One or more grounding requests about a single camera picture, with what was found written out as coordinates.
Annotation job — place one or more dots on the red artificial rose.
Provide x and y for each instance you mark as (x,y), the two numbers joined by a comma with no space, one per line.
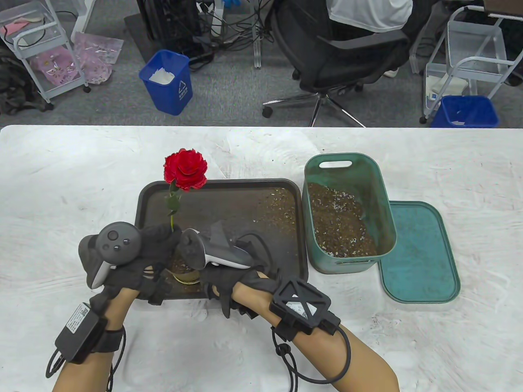
(186,167)

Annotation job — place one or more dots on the person's right forearm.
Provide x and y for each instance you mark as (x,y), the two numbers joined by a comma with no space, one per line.
(367,367)

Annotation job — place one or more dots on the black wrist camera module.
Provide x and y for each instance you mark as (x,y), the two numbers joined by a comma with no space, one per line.
(300,302)
(77,332)

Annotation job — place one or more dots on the green plastic storage bin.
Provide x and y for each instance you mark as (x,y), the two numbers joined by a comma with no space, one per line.
(351,167)

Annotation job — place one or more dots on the black office chair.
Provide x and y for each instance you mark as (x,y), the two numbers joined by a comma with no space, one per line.
(310,41)

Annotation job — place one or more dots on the dark brown plastic tray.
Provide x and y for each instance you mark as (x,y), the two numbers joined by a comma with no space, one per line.
(237,204)

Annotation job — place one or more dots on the black computer tower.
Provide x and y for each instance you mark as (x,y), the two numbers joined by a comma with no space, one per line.
(167,20)

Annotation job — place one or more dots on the person's right hand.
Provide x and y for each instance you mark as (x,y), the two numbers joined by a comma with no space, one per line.
(249,277)

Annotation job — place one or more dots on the scattered potting mix crumbs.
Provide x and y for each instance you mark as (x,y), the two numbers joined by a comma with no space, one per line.
(284,212)

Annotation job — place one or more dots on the person's left hand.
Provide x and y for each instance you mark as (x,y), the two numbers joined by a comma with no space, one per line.
(157,245)

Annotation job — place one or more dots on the pink plastic bag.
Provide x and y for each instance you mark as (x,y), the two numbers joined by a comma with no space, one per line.
(98,57)
(53,67)

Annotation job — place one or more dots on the person's left forearm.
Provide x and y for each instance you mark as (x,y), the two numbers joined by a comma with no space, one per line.
(118,306)

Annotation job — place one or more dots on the black backpack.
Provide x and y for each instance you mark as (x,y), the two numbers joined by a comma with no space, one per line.
(14,85)

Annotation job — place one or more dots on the yellow ribbed flower pot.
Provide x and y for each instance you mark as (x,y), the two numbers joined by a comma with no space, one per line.
(186,279)

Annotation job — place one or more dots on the green plastic bin lid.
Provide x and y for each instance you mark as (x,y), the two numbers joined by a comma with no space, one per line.
(421,253)

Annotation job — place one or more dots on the white desk leg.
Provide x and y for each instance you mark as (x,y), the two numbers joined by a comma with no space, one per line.
(414,57)

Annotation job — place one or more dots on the black right wrist camera module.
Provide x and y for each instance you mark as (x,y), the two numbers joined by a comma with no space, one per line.
(300,302)

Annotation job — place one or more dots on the blue bin with white symbol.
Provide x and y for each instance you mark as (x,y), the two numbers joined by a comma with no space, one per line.
(167,90)

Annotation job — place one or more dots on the brown potting mix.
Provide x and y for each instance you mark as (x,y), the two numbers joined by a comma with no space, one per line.
(179,265)
(339,220)

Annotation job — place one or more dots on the black left wrist camera module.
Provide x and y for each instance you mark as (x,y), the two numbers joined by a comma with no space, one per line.
(77,332)

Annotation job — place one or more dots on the white metal trolley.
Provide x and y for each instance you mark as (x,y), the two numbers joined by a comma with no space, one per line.
(28,45)
(474,53)

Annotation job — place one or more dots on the plain blue bin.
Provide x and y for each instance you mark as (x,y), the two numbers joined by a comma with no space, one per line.
(466,112)

